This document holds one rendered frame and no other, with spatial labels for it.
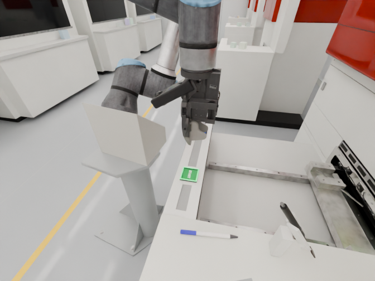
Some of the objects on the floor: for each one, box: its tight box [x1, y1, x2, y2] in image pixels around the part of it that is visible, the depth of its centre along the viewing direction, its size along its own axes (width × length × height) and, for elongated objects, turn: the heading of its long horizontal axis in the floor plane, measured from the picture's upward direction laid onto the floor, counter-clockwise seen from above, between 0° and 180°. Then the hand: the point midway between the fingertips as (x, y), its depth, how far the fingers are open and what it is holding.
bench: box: [67, 0, 141, 75], centre depth 441 cm, size 108×180×200 cm, turn 168°
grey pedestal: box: [81, 147, 164, 256], centre depth 119 cm, size 51×44×82 cm
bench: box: [126, 0, 162, 54], centre depth 610 cm, size 108×180×200 cm, turn 168°
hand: (187, 140), depth 51 cm, fingers closed
